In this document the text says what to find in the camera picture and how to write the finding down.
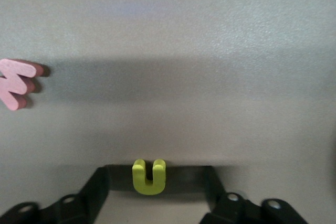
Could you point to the red foam letter w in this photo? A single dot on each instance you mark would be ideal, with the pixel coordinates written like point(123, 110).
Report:
point(13, 82)

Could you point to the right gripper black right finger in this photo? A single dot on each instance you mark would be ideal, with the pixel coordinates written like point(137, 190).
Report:
point(249, 212)

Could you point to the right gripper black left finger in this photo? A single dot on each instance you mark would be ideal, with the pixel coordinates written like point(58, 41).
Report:
point(65, 208)

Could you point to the yellow foam letter u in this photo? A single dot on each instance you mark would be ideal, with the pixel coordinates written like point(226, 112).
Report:
point(148, 186)

